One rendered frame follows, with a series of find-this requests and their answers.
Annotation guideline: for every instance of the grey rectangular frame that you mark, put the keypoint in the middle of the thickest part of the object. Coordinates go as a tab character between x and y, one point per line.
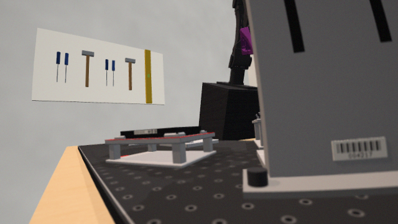
193	143

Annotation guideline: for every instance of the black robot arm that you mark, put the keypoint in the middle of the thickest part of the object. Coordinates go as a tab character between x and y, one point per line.
238	63

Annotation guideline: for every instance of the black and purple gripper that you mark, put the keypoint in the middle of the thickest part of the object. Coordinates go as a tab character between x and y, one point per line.
246	44

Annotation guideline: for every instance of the black cylinder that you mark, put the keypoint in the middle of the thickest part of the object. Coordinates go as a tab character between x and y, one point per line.
257	177

